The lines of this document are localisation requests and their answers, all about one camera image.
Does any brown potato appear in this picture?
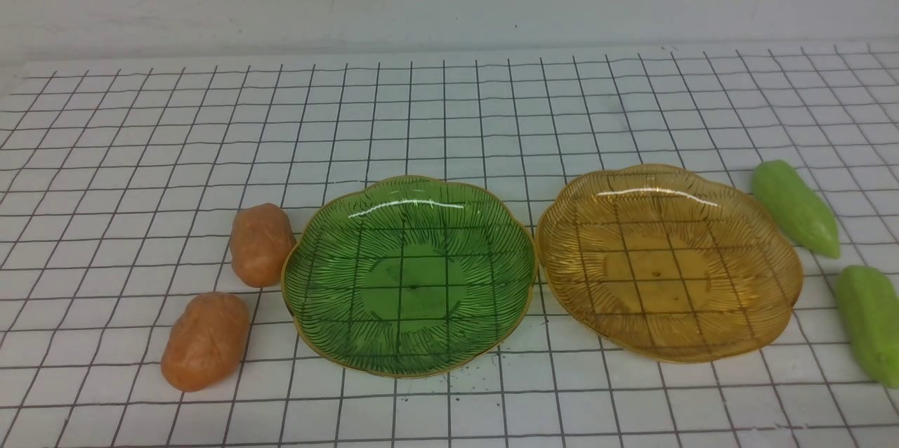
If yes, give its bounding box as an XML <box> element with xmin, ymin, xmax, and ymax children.
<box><xmin>160</xmin><ymin>291</ymin><xmax>250</xmax><ymax>393</ymax></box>
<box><xmin>229</xmin><ymin>204</ymin><xmax>296</xmax><ymax>288</ymax></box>

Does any green bitter gourd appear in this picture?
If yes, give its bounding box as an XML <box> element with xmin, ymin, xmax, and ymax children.
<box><xmin>834</xmin><ymin>265</ymin><xmax>898</xmax><ymax>388</ymax></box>
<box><xmin>751</xmin><ymin>159</ymin><xmax>841</xmax><ymax>259</ymax></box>

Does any green glass plate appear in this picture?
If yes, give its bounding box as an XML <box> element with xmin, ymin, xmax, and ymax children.
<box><xmin>280</xmin><ymin>176</ymin><xmax>539</xmax><ymax>378</ymax></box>

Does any amber glass plate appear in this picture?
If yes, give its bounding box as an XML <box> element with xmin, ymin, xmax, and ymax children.
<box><xmin>535</xmin><ymin>164</ymin><xmax>805</xmax><ymax>364</ymax></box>

